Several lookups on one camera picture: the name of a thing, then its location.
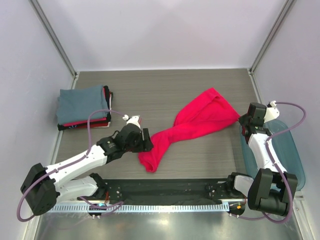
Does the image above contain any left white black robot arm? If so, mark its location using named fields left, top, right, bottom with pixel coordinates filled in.
left=20, top=123, right=154, bottom=216

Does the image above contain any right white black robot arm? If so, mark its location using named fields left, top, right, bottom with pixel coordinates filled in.
left=225, top=100, right=298, bottom=224

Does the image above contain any blue plastic bin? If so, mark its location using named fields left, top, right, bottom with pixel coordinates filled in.
left=239, top=126, right=306, bottom=191

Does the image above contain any folded grey-blue t shirt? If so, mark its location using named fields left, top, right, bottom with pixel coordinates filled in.
left=56, top=85, right=110, bottom=124

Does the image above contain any folded black t shirt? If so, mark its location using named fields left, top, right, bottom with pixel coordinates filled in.
left=57, top=85, right=114, bottom=132

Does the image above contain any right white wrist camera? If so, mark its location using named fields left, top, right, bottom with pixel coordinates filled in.
left=264, top=100, right=280, bottom=123

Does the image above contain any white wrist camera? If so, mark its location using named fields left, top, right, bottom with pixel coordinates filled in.
left=264, top=100, right=280, bottom=123
left=122, top=114, right=141, bottom=129

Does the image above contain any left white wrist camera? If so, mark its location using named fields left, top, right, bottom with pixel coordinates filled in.
left=122, top=114, right=141, bottom=129

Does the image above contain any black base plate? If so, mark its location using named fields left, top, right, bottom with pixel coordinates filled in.
left=85, top=178, right=246, bottom=206

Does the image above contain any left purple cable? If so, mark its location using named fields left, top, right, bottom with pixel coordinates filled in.
left=16, top=109, right=128, bottom=223

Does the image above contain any slotted cable duct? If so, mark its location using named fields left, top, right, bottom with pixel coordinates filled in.
left=49, top=202, right=230, bottom=214

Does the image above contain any left aluminium frame post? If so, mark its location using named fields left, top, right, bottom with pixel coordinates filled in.
left=28, top=0, right=78, bottom=79

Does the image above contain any aluminium frame post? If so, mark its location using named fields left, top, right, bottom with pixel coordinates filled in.
left=248, top=0, right=296, bottom=76
left=28, top=0, right=78, bottom=79

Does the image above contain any right aluminium frame post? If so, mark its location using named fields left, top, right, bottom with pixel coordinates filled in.
left=248, top=0, right=296, bottom=76

